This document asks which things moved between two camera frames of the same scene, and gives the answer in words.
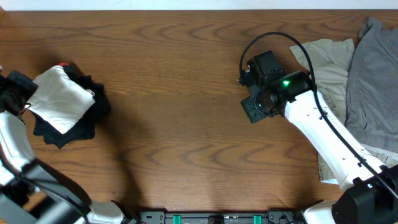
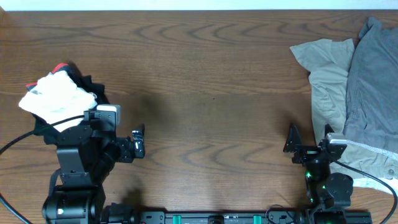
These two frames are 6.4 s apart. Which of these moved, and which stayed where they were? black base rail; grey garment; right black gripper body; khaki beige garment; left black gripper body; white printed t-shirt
Moved: right black gripper body; left black gripper body
Stayed: black base rail; white printed t-shirt; grey garment; khaki beige garment
